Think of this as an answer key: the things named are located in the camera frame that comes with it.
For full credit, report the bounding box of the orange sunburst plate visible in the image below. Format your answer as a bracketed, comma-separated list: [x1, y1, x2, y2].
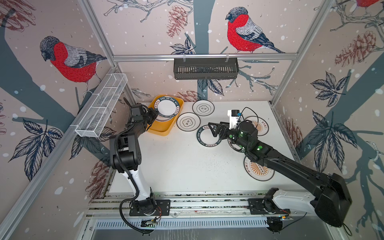
[156, 115, 172, 122]
[244, 157, 275, 182]
[245, 116, 269, 137]

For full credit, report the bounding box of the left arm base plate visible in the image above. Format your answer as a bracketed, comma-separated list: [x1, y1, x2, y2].
[129, 200, 171, 217]

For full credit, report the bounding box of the yellow plastic bin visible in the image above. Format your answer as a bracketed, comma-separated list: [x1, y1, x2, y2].
[148, 95, 184, 137]

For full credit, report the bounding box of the green rim lettered plate front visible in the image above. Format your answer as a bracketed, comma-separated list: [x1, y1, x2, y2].
[154, 96, 181, 119]

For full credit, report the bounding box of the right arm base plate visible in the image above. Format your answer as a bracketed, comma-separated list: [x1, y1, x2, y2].
[247, 198, 291, 215]

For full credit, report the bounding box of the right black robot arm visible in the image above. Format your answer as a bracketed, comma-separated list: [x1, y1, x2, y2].
[208, 121, 352, 228]

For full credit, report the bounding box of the white plate flower emblem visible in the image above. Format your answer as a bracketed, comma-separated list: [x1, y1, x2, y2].
[177, 113, 201, 132]
[193, 100, 215, 117]

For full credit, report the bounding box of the black hanging wire basket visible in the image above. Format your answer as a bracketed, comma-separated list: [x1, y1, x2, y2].
[174, 58, 239, 80]

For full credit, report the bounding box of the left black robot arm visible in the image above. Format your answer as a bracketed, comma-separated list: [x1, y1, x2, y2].
[110, 104, 158, 215]

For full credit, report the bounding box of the white plate flower emblem near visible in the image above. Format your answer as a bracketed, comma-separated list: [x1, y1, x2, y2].
[177, 113, 201, 132]

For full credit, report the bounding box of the green rim lettered plate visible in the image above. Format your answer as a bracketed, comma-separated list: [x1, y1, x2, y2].
[228, 140, 245, 153]
[196, 125, 222, 148]
[154, 96, 181, 119]

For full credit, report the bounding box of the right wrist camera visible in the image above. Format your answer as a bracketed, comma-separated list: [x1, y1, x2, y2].
[228, 110, 241, 129]

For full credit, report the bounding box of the white plate flower emblem far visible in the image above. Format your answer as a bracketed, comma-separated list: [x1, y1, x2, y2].
[193, 100, 215, 117]

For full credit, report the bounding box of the white mesh wire shelf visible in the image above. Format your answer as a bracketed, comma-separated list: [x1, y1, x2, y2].
[76, 73, 128, 138]

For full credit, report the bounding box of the aluminium mounting rail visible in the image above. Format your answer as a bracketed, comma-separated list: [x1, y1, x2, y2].
[85, 191, 335, 218]

